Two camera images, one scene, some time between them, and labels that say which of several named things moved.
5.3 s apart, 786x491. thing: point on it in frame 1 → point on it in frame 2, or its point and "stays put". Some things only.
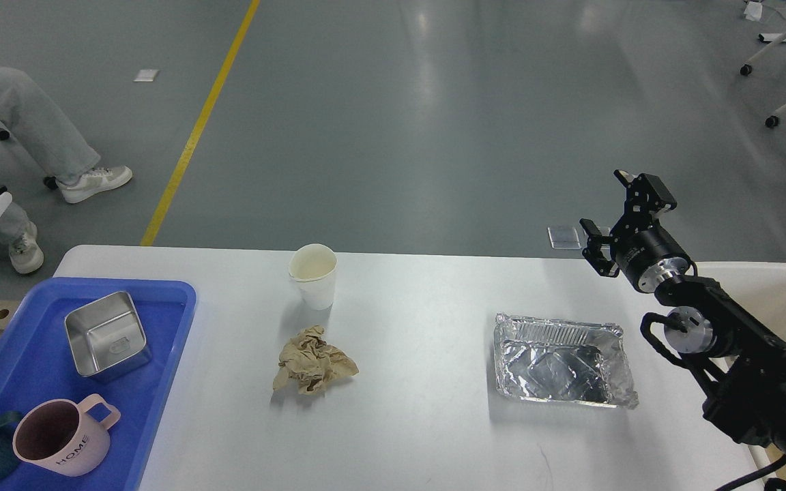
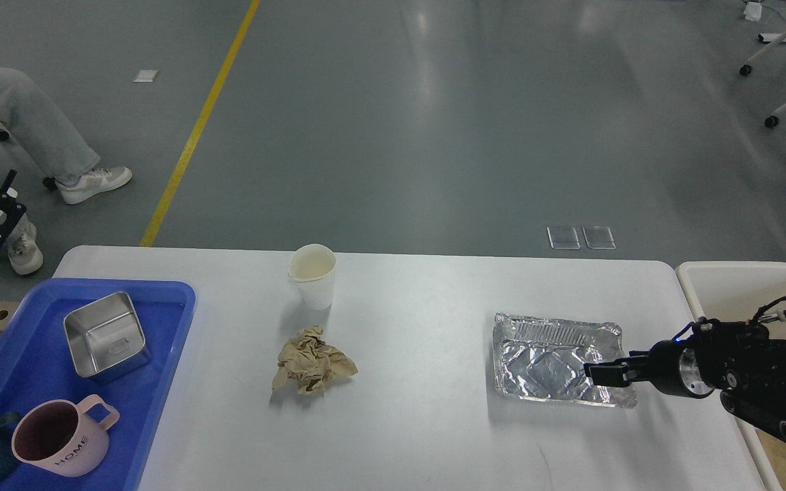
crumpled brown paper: x=308 y=362 stays put
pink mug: x=64 y=438 stays put
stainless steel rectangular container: x=107 y=338 stays put
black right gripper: x=647 y=255 → x=675 y=367
